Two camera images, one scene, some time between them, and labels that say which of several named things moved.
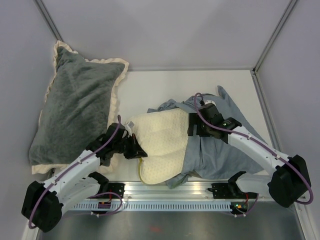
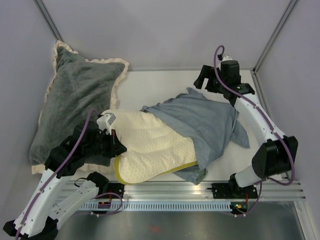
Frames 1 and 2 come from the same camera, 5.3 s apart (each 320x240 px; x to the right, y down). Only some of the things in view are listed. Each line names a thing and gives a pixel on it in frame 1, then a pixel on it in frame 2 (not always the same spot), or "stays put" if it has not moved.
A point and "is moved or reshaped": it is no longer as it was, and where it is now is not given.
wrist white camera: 208,101 -> 227,57
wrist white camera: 129,127 -> 104,121
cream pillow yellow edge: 163,135 is moved or reshaped
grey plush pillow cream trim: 78,106 stays put
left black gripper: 136,151 -> 116,147
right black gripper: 194,119 -> 206,72
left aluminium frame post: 48,19 stays put
